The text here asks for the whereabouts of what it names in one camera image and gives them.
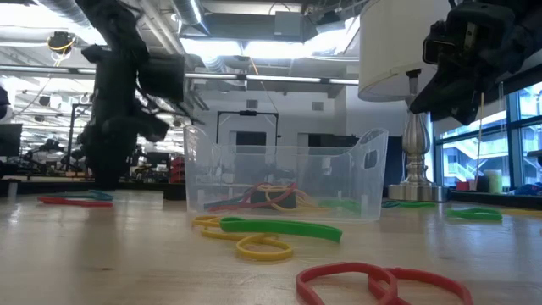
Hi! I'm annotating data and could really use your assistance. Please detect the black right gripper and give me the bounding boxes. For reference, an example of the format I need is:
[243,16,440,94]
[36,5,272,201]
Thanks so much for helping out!
[409,2,534,126]

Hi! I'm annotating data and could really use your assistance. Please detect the wide green rubber band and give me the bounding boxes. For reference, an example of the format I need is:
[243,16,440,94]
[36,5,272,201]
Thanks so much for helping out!
[218,216,344,244]

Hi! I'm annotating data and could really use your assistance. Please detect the black wide rubber band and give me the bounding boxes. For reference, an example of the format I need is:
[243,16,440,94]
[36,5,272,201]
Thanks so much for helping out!
[249,189,297,210]

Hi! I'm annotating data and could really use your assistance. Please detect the blue object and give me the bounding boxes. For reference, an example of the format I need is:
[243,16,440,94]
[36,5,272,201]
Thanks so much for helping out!
[513,182,542,197]

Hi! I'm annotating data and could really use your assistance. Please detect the grey ceiling box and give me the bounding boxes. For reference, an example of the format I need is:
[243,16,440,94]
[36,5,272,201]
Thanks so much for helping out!
[274,10,304,37]

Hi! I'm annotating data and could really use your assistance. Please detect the long ceiling light bar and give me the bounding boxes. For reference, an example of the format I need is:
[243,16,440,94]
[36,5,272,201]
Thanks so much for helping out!
[0,64,361,86]

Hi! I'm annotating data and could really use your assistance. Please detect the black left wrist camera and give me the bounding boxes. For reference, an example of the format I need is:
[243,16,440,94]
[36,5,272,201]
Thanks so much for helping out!
[138,53,186,103]

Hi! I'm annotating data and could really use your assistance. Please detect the black gantry frame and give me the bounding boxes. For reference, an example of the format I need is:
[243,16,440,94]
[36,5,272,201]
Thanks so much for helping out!
[215,109,280,147]
[66,103,97,170]

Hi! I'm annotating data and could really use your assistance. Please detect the pale green cylinder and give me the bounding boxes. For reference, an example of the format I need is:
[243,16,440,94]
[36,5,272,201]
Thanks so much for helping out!
[484,169,504,195]

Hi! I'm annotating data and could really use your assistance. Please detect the teal rubber band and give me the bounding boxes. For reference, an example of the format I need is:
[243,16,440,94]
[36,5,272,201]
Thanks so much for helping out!
[379,199,414,209]
[317,198,363,215]

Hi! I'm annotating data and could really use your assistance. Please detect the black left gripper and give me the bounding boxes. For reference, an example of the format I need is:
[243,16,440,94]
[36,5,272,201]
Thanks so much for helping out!
[78,44,170,190]

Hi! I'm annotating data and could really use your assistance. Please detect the thin yellow rubber band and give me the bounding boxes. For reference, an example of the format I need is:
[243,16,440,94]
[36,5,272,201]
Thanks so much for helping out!
[264,184,329,213]

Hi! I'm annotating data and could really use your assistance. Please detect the yellow ceiling cable reel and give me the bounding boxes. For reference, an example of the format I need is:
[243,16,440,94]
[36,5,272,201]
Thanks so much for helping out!
[46,30,78,56]

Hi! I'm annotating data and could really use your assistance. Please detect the clear plastic bin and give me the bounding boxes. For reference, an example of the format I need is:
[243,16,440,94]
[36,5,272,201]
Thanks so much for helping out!
[182,125,390,224]

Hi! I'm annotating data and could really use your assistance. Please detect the yellow hanging cable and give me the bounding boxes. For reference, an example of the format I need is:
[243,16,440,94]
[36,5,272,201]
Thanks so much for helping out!
[476,91,487,179]

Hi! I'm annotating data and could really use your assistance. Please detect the silver ceiling duct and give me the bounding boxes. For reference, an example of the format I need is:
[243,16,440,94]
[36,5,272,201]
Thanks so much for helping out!
[171,0,212,37]

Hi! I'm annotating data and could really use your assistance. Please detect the black monitor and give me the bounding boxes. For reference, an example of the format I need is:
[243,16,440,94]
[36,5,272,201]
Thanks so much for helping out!
[0,123,23,158]

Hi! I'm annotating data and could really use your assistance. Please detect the grey-blue rubber band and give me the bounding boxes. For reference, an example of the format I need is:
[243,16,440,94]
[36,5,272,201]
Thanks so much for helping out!
[63,189,114,202]

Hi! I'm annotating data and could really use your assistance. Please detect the red crates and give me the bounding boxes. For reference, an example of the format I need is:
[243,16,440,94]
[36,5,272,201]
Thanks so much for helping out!
[169,154,186,184]

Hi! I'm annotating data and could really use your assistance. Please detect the white shade table lamp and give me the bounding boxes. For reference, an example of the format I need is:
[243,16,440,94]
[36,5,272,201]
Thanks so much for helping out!
[357,0,456,202]

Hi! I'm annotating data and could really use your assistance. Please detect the blue rubber band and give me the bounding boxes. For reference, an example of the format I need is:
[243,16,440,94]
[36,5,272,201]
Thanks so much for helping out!
[203,192,255,211]

